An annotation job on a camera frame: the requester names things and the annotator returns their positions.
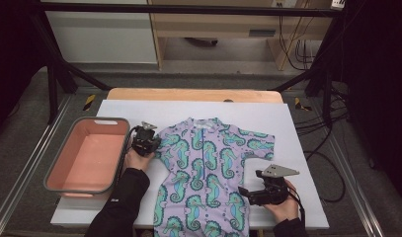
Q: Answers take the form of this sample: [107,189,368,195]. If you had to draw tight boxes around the person's left hand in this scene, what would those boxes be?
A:
[122,147,156,172]

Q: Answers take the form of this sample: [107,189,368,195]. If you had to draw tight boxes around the person's right hand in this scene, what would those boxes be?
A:
[263,179,300,225]

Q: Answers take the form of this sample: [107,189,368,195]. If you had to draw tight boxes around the wooden table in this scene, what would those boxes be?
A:
[106,87,284,104]

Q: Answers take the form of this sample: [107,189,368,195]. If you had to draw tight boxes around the purple seahorse print swimsuit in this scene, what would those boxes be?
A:
[152,117,276,237]

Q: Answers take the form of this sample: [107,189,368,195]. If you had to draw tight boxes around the bundle of black floor cables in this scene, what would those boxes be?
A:
[293,86,351,136]

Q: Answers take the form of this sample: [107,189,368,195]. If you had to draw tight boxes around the black looped floor cable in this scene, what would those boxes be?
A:
[303,134,347,203]

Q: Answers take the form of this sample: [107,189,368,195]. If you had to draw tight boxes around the yellow clamp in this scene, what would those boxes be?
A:
[293,96,313,112]
[83,94,97,112]

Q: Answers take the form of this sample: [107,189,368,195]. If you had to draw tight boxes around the aluminium floor rail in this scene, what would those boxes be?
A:
[0,95,73,237]
[326,131,385,237]

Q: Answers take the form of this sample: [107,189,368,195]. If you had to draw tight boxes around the pink basket with grey rim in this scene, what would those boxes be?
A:
[43,117,131,198]

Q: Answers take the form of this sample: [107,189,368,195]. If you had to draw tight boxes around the black metal crossbar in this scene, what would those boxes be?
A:
[40,1,341,18]

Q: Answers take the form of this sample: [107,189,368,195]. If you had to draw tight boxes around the white cabinet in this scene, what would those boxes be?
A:
[44,0,158,64]

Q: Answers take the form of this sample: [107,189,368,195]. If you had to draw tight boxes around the light wooden desk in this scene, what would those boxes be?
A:
[147,0,335,71]

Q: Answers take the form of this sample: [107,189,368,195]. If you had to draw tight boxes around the yellow clamp right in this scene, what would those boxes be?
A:
[293,96,313,112]

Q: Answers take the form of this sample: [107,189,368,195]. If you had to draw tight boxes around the yellow clamp left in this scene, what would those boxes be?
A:
[83,94,97,112]

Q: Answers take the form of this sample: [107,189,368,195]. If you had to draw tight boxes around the white board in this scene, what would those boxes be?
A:
[49,99,331,230]

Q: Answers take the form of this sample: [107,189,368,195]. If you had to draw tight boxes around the yellow cable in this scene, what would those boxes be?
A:
[281,0,311,71]

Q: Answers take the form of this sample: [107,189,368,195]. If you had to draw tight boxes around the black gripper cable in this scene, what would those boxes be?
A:
[118,126,139,172]
[286,189,307,228]

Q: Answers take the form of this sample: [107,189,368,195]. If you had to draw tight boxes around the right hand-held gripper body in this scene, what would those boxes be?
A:
[248,163,300,207]

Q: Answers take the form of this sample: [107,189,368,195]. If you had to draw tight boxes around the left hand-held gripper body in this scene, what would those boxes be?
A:
[131,120,162,158]

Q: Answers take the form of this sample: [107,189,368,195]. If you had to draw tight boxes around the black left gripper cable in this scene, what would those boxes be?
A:
[118,126,139,172]

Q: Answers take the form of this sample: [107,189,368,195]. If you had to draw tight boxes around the black metal stand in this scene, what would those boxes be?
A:
[271,16,346,127]
[30,13,113,125]

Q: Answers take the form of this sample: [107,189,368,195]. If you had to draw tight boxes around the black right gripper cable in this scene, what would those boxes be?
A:
[286,189,307,228]

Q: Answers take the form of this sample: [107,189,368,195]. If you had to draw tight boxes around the black cables under desk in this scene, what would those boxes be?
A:
[279,16,316,71]

